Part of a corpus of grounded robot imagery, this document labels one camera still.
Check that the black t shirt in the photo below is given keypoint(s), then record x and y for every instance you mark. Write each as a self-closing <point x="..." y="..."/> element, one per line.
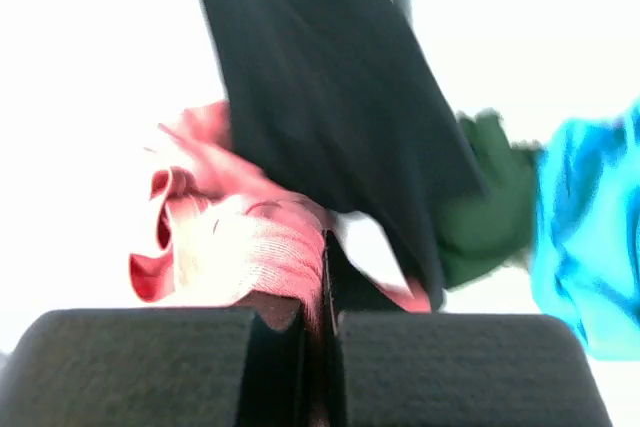
<point x="333" y="99"/>

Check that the green and white t shirt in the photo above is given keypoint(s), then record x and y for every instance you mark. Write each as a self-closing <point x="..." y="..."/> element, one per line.
<point x="478" y="234"/>

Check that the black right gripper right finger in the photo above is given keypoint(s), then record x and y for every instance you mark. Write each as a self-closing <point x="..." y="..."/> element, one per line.
<point x="388" y="367"/>

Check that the salmon pink t shirt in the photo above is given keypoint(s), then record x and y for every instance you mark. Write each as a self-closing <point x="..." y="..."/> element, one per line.
<point x="215" y="229"/>

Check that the teal t shirt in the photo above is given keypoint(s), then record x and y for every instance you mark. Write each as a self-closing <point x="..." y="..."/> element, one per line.
<point x="585" y="259"/>

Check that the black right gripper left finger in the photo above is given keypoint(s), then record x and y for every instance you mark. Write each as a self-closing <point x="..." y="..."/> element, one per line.
<point x="238" y="366"/>

